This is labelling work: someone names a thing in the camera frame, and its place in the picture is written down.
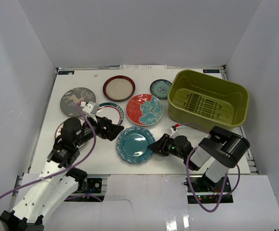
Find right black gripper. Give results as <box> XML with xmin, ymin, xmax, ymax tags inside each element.
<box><xmin>148</xmin><ymin>133</ymin><xmax>186</xmax><ymax>160</ymax></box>

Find white plate green rim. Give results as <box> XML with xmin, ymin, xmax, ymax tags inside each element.
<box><xmin>96</xmin><ymin>103</ymin><xmax>125</xmax><ymax>125</ymax></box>

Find teal scalloped plate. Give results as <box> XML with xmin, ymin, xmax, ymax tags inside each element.
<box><xmin>116</xmin><ymin>126</ymin><xmax>155</xmax><ymax>164</ymax></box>

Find red teal floral plate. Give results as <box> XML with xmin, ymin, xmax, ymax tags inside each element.
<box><xmin>126</xmin><ymin>94</ymin><xmax>164</xmax><ymax>127</ymax></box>

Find dark red beige plate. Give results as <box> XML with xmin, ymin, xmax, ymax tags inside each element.
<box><xmin>102</xmin><ymin>75</ymin><xmax>136</xmax><ymax>102</ymax></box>

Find grey deer plate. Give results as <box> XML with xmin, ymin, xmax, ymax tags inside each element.
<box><xmin>60</xmin><ymin>87</ymin><xmax>96</xmax><ymax>117</ymax></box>

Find orange sunburst plate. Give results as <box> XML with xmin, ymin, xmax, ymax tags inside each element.
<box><xmin>54</xmin><ymin>118</ymin><xmax>89</xmax><ymax>149</ymax></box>

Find small blue patterned plate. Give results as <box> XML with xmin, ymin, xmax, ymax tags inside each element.
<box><xmin>150</xmin><ymin>79</ymin><xmax>172</xmax><ymax>100</ymax></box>

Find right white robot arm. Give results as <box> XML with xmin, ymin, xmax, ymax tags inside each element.
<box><xmin>148</xmin><ymin>124</ymin><xmax>250</xmax><ymax>192</ymax></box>

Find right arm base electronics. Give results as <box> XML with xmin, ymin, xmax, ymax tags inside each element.
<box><xmin>190</xmin><ymin>177</ymin><xmax>233</xmax><ymax>204</ymax></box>

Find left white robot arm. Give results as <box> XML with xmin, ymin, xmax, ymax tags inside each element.
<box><xmin>0</xmin><ymin>116</ymin><xmax>124</xmax><ymax>231</ymax></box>

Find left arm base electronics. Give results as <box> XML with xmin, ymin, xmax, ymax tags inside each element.
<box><xmin>65</xmin><ymin>178</ymin><xmax>105</xmax><ymax>202</ymax></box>

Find olive green plastic bin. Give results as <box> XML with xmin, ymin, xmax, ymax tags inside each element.
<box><xmin>167</xmin><ymin>70</ymin><xmax>249</xmax><ymax>130</ymax></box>

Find papers at back edge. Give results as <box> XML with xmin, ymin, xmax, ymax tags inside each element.
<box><xmin>120</xmin><ymin>64</ymin><xmax>167</xmax><ymax>70</ymax></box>

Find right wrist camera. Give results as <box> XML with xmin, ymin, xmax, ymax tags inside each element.
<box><xmin>170</xmin><ymin>124</ymin><xmax>180</xmax><ymax>133</ymax></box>

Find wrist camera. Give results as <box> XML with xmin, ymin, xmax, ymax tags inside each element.
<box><xmin>80</xmin><ymin>101</ymin><xmax>100</xmax><ymax>116</ymax></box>
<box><xmin>170</xmin><ymin>124</ymin><xmax>180</xmax><ymax>133</ymax></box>

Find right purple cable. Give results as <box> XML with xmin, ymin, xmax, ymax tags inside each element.
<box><xmin>178</xmin><ymin>122</ymin><xmax>241</xmax><ymax>213</ymax></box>

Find purple cable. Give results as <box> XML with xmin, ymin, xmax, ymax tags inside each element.
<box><xmin>178</xmin><ymin>122</ymin><xmax>241</xmax><ymax>213</ymax></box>
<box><xmin>0</xmin><ymin>104</ymin><xmax>97</xmax><ymax>231</ymax></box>

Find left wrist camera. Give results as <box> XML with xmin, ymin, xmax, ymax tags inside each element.
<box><xmin>80</xmin><ymin>101</ymin><xmax>100</xmax><ymax>116</ymax></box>

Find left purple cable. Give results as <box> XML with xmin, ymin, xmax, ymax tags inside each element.
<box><xmin>0</xmin><ymin>104</ymin><xmax>97</xmax><ymax>231</ymax></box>

